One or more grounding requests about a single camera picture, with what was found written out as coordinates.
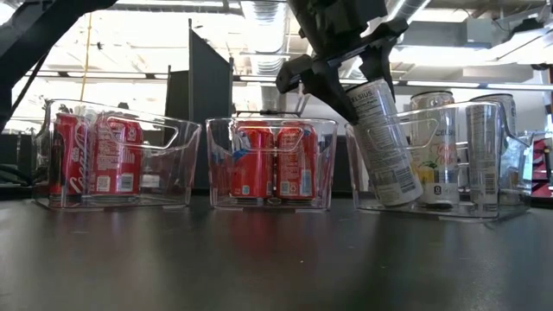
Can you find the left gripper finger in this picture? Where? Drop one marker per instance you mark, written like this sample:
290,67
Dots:
328,86
380,60

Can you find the orange Fanta can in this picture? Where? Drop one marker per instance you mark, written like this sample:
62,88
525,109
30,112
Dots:
297,173
252,173

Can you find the white Celsius can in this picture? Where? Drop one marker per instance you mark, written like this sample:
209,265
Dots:
484,164
436,164
384,164

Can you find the red Coca-Cola can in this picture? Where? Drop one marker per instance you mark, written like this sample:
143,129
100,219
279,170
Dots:
116,164
69,164

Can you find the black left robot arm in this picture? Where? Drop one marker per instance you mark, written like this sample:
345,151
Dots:
26,43

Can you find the black horizontal bar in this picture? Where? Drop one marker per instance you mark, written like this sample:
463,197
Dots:
268,114

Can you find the long ceiling light fixture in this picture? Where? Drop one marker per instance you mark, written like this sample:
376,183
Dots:
108,75
453,83

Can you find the clear plastic storage bin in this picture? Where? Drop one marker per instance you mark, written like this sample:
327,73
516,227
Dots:
328,190
173,181
516,173

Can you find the black partition panel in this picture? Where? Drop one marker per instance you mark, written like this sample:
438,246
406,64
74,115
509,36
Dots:
209,86

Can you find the red and black equipment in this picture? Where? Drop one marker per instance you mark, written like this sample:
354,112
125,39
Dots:
544,190

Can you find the ribbed flexible air duct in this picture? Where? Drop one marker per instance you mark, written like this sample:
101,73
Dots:
265,26

